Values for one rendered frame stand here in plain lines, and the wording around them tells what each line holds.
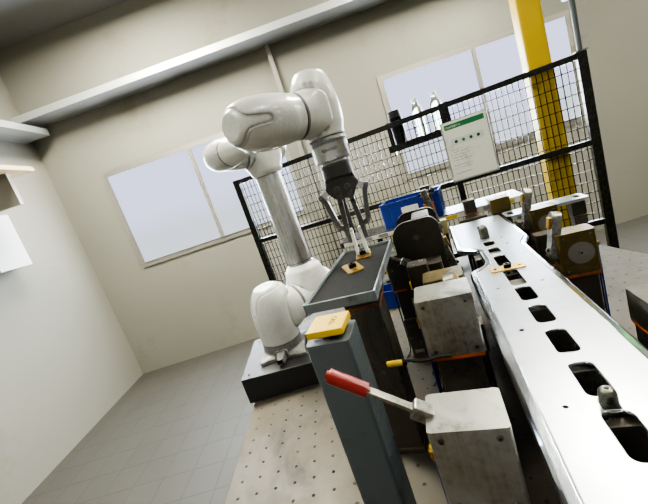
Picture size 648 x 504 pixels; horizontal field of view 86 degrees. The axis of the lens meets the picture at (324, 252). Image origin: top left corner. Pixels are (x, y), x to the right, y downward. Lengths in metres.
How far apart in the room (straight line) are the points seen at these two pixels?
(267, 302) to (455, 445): 0.93
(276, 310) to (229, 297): 2.63
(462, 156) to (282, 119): 1.37
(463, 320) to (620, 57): 4.20
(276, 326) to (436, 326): 0.75
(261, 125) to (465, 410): 0.58
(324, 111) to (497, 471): 0.70
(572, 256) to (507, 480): 0.72
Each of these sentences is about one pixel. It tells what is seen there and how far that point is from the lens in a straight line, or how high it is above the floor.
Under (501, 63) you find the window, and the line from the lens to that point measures 4.09.
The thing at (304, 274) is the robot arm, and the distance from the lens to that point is 1.37.
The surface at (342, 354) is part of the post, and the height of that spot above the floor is 1.12.
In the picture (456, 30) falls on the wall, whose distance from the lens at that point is 4.03.
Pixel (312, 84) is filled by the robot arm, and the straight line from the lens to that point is 0.85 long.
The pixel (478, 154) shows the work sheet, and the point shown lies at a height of 1.25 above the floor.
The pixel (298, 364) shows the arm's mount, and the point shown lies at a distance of 1.30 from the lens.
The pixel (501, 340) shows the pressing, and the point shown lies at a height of 1.00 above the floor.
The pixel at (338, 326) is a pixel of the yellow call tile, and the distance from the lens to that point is 0.52.
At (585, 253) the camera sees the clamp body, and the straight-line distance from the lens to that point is 1.11.
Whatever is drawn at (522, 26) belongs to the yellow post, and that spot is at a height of 1.75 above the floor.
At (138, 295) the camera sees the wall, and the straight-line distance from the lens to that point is 4.24.
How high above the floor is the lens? 1.36
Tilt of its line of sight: 11 degrees down
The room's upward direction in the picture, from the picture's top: 19 degrees counter-clockwise
